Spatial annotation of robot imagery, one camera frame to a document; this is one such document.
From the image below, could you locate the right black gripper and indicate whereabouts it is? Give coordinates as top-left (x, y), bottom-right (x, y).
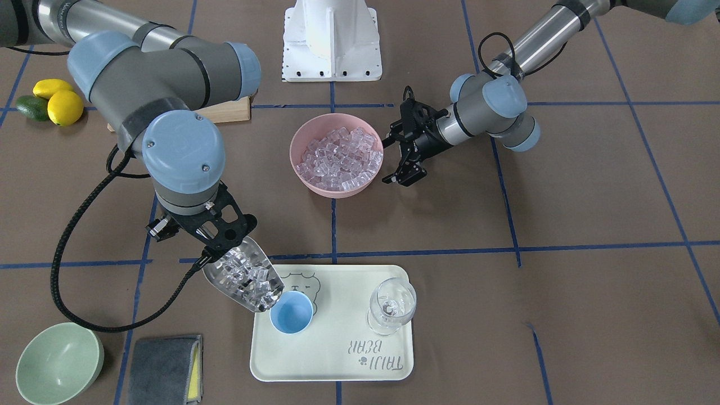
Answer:
top-left (146, 182), bottom-right (258, 252)

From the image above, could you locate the green lime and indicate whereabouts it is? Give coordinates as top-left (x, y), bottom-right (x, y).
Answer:
top-left (16, 95), bottom-right (51, 122)

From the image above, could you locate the grey folded cloth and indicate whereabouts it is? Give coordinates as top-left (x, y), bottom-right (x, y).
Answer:
top-left (127, 334), bottom-right (204, 404)

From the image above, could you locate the yellow lemon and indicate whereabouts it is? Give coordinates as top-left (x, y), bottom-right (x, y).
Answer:
top-left (47, 90), bottom-right (84, 127)
top-left (33, 79), bottom-right (74, 100)

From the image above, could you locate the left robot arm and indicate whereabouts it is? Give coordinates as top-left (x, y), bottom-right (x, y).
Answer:
top-left (382, 1), bottom-right (718, 187)

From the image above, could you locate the clear ice cubes pile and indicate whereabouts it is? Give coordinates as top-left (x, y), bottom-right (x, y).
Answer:
top-left (295, 127), bottom-right (384, 192)

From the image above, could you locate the green bowl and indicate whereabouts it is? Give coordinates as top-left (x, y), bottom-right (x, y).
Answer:
top-left (15, 322), bottom-right (105, 404)

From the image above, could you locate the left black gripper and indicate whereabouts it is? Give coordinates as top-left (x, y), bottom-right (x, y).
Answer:
top-left (381, 99), bottom-right (452, 187)

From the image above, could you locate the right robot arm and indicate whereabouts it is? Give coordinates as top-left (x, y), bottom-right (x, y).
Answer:
top-left (2, 1), bottom-right (262, 255)

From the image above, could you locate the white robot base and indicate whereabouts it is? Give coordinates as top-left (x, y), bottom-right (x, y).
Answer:
top-left (281, 1), bottom-right (383, 83)

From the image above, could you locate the light blue cup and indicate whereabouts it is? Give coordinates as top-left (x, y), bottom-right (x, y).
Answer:
top-left (270, 291), bottom-right (314, 334)

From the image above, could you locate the wooden cutting board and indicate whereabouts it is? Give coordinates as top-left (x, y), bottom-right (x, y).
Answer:
top-left (106, 97), bottom-right (250, 136)

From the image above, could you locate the cream bear tray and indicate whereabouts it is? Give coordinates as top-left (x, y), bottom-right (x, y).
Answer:
top-left (250, 264), bottom-right (415, 382)

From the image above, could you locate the clear wine glass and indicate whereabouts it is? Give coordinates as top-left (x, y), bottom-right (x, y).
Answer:
top-left (367, 277), bottom-right (417, 336)

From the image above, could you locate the pink bowl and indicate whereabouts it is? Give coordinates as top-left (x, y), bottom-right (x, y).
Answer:
top-left (290, 113), bottom-right (384, 199)

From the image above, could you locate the metal ice scoop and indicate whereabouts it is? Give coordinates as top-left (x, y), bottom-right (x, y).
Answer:
top-left (201, 236), bottom-right (285, 313)

